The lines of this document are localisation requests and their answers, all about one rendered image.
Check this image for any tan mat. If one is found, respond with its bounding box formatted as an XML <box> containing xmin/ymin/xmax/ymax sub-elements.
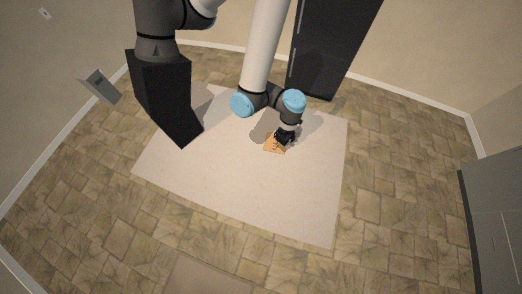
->
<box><xmin>263</xmin><ymin>131</ymin><xmax>286</xmax><ymax>155</ymax></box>

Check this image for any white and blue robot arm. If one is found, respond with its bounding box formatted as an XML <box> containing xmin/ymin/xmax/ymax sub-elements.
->
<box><xmin>132</xmin><ymin>0</ymin><xmax>307</xmax><ymax>131</ymax></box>

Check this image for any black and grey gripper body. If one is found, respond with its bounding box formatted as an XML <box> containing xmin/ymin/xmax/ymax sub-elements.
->
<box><xmin>273</xmin><ymin>127</ymin><xmax>295</xmax><ymax>146</ymax></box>

